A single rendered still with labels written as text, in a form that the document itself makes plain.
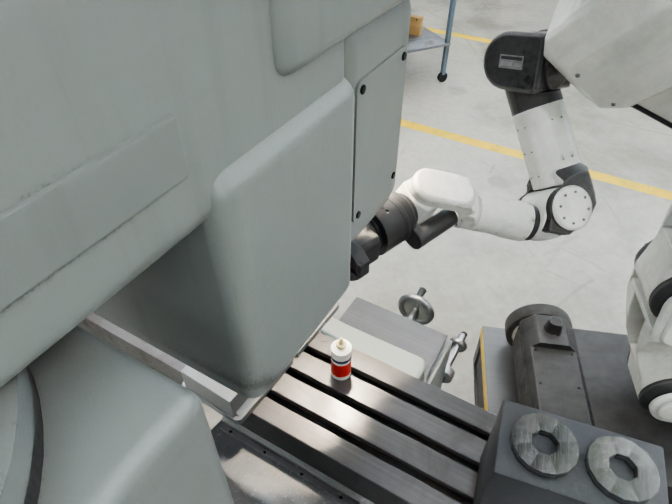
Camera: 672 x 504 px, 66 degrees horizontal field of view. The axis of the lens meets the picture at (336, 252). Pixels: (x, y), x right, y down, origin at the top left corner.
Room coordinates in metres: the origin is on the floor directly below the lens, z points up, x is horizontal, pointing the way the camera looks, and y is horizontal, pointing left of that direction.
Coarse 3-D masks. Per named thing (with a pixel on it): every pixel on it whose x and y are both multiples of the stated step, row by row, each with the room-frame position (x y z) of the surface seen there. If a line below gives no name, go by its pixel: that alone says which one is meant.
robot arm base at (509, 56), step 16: (512, 32) 0.90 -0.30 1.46; (528, 32) 0.88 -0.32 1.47; (544, 32) 0.89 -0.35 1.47; (496, 48) 0.91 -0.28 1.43; (512, 48) 0.88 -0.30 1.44; (528, 48) 0.86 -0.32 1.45; (496, 64) 0.90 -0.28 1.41; (512, 64) 0.87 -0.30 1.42; (528, 64) 0.85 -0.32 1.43; (544, 64) 0.85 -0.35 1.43; (496, 80) 0.89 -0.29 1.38; (512, 80) 0.86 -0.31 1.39; (528, 80) 0.84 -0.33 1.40; (544, 80) 0.85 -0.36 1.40; (560, 80) 0.87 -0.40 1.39
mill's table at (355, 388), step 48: (288, 384) 0.57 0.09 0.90; (336, 384) 0.57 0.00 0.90; (384, 384) 0.58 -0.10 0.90; (288, 432) 0.47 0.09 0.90; (336, 432) 0.48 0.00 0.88; (384, 432) 0.47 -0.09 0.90; (432, 432) 0.47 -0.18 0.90; (480, 432) 0.48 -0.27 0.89; (336, 480) 0.42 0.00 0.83; (384, 480) 0.38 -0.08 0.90; (432, 480) 0.39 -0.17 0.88
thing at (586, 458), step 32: (512, 416) 0.39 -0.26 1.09; (544, 416) 0.39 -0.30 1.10; (512, 448) 0.34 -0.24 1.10; (544, 448) 0.35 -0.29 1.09; (576, 448) 0.34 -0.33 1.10; (608, 448) 0.34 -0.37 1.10; (640, 448) 0.34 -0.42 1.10; (480, 480) 0.36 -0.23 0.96; (512, 480) 0.30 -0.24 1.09; (544, 480) 0.30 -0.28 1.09; (576, 480) 0.30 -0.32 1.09; (608, 480) 0.30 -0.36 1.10; (640, 480) 0.30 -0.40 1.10
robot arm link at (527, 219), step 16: (544, 192) 0.76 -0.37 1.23; (496, 208) 0.71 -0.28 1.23; (512, 208) 0.71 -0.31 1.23; (528, 208) 0.72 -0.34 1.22; (544, 208) 0.72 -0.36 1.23; (480, 224) 0.69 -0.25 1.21; (496, 224) 0.69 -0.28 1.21; (512, 224) 0.69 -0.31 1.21; (528, 224) 0.70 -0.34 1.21; (544, 224) 0.70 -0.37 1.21; (544, 240) 0.70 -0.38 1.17
